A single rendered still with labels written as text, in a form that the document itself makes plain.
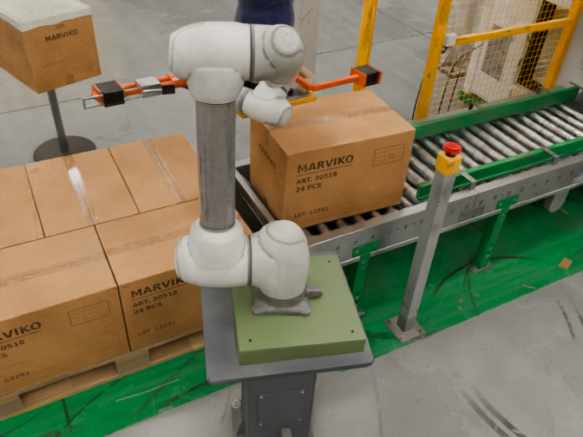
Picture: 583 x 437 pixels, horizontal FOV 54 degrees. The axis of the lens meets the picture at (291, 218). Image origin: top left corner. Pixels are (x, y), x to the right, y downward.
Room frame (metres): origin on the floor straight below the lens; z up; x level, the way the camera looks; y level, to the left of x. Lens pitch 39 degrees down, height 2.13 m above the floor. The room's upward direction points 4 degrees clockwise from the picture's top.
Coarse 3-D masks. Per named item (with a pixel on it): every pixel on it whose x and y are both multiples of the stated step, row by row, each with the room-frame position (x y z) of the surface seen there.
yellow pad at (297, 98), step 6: (294, 90) 2.06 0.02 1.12; (306, 90) 2.08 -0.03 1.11; (288, 96) 2.00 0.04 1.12; (294, 96) 2.01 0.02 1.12; (300, 96) 2.01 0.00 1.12; (306, 96) 2.03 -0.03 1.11; (312, 96) 2.03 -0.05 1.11; (294, 102) 1.98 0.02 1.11; (300, 102) 1.99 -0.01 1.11; (306, 102) 2.01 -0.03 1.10; (240, 114) 1.85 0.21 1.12
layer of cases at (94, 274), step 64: (0, 192) 2.02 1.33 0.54; (64, 192) 2.05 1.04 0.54; (128, 192) 2.08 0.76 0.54; (192, 192) 2.11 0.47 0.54; (0, 256) 1.61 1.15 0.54; (64, 256) 1.64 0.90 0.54; (128, 256) 1.66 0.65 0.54; (0, 320) 1.29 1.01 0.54; (64, 320) 1.39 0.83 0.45; (128, 320) 1.50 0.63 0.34; (192, 320) 1.63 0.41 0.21; (0, 384) 1.25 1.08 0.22
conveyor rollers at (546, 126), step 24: (504, 120) 3.05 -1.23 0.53; (528, 120) 3.04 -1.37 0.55; (552, 120) 3.09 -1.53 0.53; (576, 120) 3.07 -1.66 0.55; (432, 144) 2.68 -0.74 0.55; (480, 144) 2.73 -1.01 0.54; (504, 144) 2.80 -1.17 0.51; (528, 144) 2.77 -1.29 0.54; (552, 144) 2.77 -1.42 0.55; (408, 168) 2.43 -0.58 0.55; (528, 168) 2.53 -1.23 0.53; (408, 192) 2.24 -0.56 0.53; (360, 216) 2.01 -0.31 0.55
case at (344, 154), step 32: (352, 96) 2.39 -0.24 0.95; (256, 128) 2.15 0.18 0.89; (288, 128) 2.06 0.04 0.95; (320, 128) 2.08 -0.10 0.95; (352, 128) 2.09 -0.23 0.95; (384, 128) 2.11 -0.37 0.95; (256, 160) 2.14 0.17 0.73; (288, 160) 1.86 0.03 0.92; (320, 160) 1.93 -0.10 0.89; (352, 160) 1.99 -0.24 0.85; (384, 160) 2.06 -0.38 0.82; (288, 192) 1.87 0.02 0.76; (320, 192) 1.93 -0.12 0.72; (352, 192) 2.00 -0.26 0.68; (384, 192) 2.08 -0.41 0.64
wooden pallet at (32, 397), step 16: (176, 336) 1.59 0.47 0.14; (192, 336) 1.69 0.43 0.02; (128, 352) 1.49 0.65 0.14; (144, 352) 1.52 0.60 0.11; (160, 352) 1.59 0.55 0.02; (176, 352) 1.60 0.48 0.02; (96, 368) 1.49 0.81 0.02; (112, 368) 1.49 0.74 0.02; (128, 368) 1.48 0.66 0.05; (144, 368) 1.51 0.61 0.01; (48, 384) 1.39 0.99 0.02; (64, 384) 1.40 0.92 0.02; (80, 384) 1.40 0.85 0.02; (96, 384) 1.41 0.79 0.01; (0, 400) 1.24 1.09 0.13; (16, 400) 1.26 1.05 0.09; (32, 400) 1.31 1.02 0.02; (48, 400) 1.32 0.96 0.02; (0, 416) 1.22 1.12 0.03
